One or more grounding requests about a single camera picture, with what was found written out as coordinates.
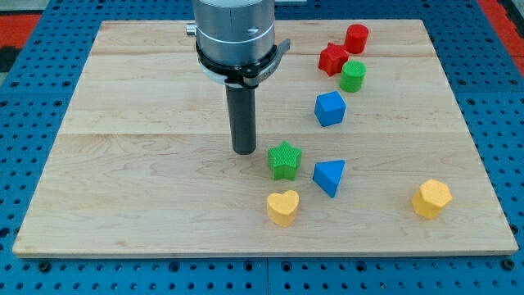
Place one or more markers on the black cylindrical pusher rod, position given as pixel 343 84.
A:
pixel 241 112

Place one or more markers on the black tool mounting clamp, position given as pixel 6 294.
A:
pixel 247 76

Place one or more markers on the green star block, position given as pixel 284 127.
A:
pixel 284 161

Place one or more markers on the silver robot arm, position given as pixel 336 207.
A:
pixel 235 45

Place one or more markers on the red star block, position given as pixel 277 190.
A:
pixel 332 58

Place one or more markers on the blue cube block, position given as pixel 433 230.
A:
pixel 330 108

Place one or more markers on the green cylinder block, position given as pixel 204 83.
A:
pixel 352 76

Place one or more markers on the red cylinder block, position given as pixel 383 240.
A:
pixel 356 38

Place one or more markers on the blue triangle block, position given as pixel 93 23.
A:
pixel 327 175

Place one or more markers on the yellow heart block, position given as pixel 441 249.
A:
pixel 282 207

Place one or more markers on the wooden board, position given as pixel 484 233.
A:
pixel 142 166

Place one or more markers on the yellow hexagon block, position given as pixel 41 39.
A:
pixel 431 198

